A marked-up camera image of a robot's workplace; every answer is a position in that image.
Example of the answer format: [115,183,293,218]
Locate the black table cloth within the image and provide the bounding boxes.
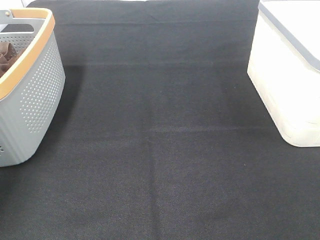
[0,0,320,240]

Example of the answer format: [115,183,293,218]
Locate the grey perforated laundry basket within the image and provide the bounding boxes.
[0,7,66,167]

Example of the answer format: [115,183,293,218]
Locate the white plastic storage basket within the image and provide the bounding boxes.
[247,0,320,147]

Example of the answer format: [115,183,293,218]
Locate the brown towels in basket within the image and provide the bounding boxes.
[0,42,26,77]

